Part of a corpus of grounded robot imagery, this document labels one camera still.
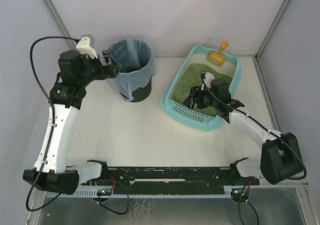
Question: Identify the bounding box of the black trash bin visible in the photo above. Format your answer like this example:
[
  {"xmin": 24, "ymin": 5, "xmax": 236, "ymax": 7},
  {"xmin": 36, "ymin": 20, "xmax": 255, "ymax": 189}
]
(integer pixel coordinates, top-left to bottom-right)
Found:
[{"xmin": 106, "ymin": 59, "xmax": 153, "ymax": 104}]

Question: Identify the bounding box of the green cat litter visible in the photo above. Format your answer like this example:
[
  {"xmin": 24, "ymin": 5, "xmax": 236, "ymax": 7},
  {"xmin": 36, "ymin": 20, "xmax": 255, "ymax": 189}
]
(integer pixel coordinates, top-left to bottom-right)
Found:
[{"xmin": 171, "ymin": 63, "xmax": 232, "ymax": 104}]

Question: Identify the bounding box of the base black cable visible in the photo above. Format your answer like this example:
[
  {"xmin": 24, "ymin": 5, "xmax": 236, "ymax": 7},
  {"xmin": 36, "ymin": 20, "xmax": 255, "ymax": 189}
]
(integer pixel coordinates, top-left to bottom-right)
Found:
[
  {"xmin": 232, "ymin": 177, "xmax": 260, "ymax": 225},
  {"xmin": 96, "ymin": 179, "xmax": 131, "ymax": 215}
]

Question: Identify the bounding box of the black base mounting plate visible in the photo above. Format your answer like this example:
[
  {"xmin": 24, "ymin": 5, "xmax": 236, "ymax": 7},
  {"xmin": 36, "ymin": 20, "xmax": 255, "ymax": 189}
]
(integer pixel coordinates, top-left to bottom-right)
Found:
[{"xmin": 85, "ymin": 166, "xmax": 260, "ymax": 191}]

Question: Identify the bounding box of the left base black cable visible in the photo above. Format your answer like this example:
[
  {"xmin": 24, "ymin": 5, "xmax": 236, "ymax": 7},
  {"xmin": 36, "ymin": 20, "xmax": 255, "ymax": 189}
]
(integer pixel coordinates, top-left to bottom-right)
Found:
[{"xmin": 96, "ymin": 179, "xmax": 131, "ymax": 215}]

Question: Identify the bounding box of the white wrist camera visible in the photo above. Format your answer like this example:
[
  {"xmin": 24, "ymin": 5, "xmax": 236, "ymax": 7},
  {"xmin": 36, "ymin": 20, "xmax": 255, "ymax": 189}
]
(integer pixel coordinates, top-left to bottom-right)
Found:
[
  {"xmin": 75, "ymin": 34, "xmax": 98, "ymax": 59},
  {"xmin": 200, "ymin": 71, "xmax": 216, "ymax": 91}
]

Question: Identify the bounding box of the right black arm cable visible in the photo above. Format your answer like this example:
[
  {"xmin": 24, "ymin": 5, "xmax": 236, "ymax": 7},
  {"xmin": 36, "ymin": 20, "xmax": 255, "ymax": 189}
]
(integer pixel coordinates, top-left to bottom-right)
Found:
[{"xmin": 199, "ymin": 72, "xmax": 307, "ymax": 180}]

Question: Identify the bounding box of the orange litter scoop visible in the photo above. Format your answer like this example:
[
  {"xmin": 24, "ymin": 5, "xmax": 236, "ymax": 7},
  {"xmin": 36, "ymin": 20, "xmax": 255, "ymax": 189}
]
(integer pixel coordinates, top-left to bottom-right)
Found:
[{"xmin": 206, "ymin": 40, "xmax": 229, "ymax": 67}]

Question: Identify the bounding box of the blue plastic bin liner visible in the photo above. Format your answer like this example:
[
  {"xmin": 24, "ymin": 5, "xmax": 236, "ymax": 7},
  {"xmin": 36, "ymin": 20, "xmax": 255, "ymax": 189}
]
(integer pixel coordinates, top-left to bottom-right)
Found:
[{"xmin": 105, "ymin": 38, "xmax": 156, "ymax": 103}]

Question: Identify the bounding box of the right base black cable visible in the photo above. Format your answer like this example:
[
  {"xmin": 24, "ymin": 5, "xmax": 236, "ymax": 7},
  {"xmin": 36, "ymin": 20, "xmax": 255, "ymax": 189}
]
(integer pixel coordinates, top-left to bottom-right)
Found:
[{"xmin": 232, "ymin": 177, "xmax": 260, "ymax": 225}]

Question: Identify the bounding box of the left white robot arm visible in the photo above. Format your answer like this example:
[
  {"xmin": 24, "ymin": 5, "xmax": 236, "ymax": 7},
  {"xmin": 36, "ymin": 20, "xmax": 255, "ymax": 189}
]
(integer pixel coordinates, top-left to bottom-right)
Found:
[{"xmin": 22, "ymin": 50, "xmax": 120, "ymax": 195}]

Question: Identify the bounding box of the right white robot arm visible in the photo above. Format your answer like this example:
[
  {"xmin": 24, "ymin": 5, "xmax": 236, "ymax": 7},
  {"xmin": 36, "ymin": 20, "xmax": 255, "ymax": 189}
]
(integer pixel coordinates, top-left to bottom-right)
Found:
[{"xmin": 184, "ymin": 78, "xmax": 307, "ymax": 185}]

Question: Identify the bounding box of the teal litter box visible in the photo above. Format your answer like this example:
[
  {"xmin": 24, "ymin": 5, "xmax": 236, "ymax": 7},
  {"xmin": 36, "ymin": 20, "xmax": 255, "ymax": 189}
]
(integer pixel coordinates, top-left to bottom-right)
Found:
[{"xmin": 160, "ymin": 45, "xmax": 242, "ymax": 131}]

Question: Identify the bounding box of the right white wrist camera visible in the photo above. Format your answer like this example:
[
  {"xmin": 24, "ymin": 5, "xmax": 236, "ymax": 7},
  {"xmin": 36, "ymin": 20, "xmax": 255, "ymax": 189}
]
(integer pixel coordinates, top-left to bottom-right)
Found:
[{"xmin": 200, "ymin": 71, "xmax": 216, "ymax": 91}]

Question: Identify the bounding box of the blue slotted cable duct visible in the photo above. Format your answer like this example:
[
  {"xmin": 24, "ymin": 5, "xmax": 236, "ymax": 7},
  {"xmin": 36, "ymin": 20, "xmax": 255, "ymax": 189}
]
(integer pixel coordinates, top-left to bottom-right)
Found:
[{"xmin": 60, "ymin": 186, "xmax": 243, "ymax": 199}]

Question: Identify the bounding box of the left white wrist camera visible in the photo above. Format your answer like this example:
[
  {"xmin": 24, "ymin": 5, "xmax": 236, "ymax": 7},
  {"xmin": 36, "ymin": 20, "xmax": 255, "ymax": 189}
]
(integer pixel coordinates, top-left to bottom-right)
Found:
[{"xmin": 75, "ymin": 34, "xmax": 98, "ymax": 59}]

